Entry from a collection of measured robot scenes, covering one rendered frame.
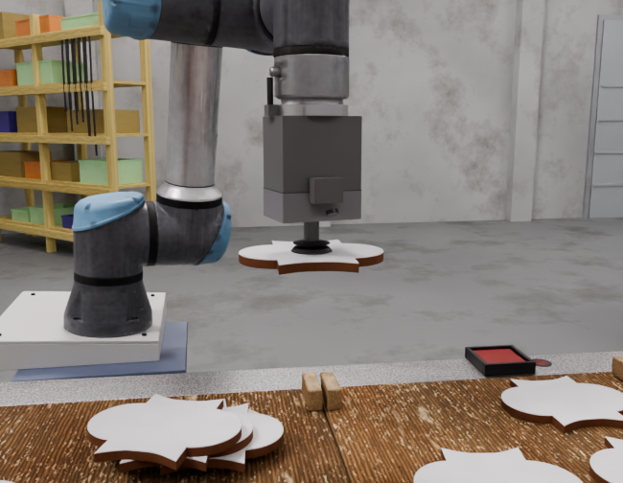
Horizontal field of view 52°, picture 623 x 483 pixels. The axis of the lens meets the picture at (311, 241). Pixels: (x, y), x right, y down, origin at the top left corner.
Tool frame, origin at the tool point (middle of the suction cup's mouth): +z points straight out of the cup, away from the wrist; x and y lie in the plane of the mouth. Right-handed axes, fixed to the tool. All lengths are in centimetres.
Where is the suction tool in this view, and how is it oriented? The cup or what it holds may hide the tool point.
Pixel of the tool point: (311, 262)
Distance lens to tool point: 67.1
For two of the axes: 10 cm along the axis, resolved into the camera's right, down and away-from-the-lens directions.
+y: 9.3, -0.7, 3.6
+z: 0.0, 9.8, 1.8
